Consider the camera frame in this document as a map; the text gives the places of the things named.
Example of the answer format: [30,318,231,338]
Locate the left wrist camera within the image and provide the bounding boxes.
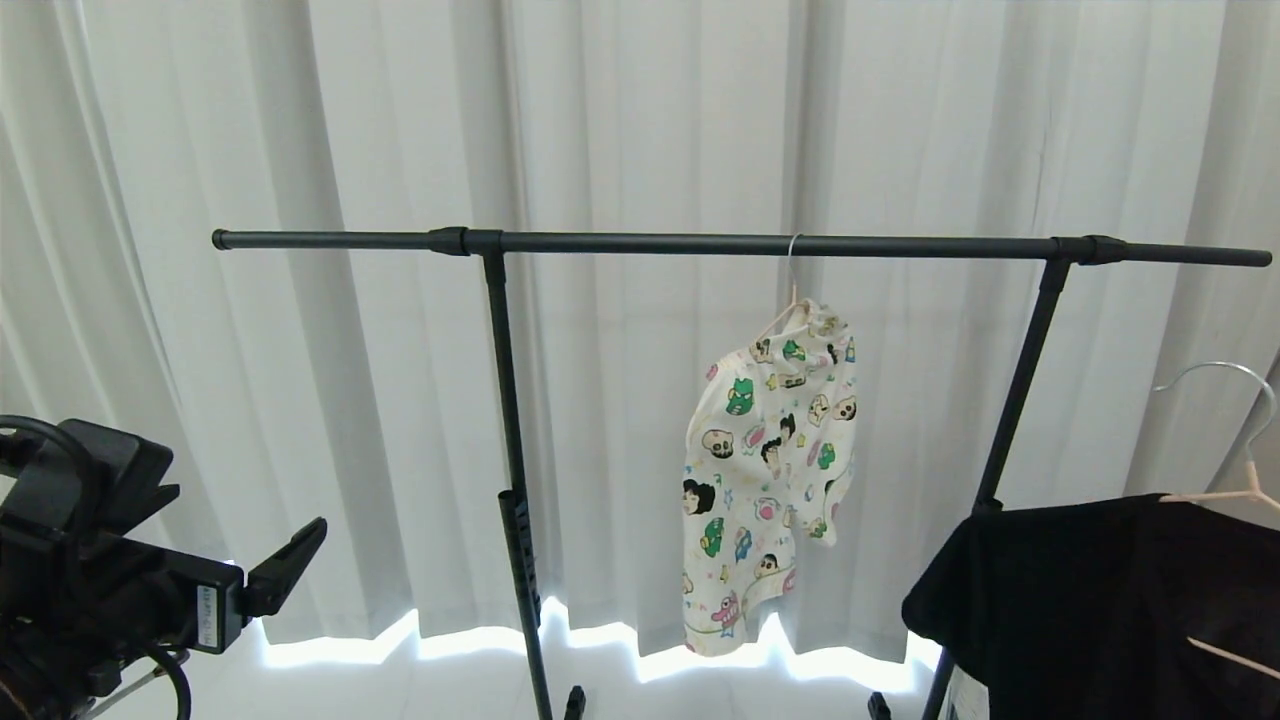
[0,415,183,561]

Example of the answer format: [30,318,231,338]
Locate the black cable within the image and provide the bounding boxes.
[0,415,71,471]

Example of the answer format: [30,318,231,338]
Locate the pink clothes hanger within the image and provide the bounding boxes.
[1153,362,1280,681]
[755,233,831,346]

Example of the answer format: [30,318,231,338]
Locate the cream printed garment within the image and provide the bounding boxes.
[682,300,859,658]

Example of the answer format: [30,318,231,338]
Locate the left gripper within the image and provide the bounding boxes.
[60,517,329,659]

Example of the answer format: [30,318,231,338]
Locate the black garment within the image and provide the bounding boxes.
[902,493,1280,720]

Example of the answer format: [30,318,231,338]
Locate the black clothes rack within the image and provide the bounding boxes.
[212,227,1273,720]

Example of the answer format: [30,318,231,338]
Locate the white curtain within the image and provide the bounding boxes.
[0,0,1280,666]

